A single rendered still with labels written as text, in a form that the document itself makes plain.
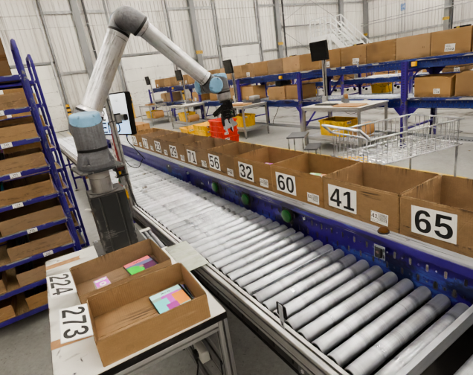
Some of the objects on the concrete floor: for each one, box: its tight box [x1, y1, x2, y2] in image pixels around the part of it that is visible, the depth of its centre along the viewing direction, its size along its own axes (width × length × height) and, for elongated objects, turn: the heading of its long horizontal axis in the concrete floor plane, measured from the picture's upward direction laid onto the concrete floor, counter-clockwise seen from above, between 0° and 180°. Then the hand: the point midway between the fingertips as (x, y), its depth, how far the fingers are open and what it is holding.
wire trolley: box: [321, 113, 465, 177], centre depth 312 cm, size 107×56×103 cm, turn 132°
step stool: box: [286, 131, 321, 155], centre depth 582 cm, size 42×50×44 cm
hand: (228, 130), depth 229 cm, fingers open, 5 cm apart
